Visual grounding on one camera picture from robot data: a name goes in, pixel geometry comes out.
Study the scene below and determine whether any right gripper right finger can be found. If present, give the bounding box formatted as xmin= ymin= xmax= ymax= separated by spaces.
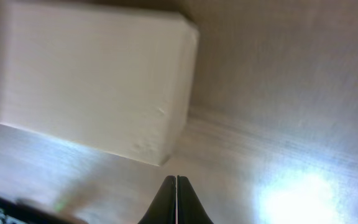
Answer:
xmin=177 ymin=175 xmax=213 ymax=224

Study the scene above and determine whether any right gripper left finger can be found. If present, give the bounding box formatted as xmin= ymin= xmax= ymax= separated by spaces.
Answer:
xmin=139 ymin=175 xmax=177 ymax=224

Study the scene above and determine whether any brown cardboard box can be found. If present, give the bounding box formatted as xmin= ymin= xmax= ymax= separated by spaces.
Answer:
xmin=0 ymin=1 xmax=200 ymax=166

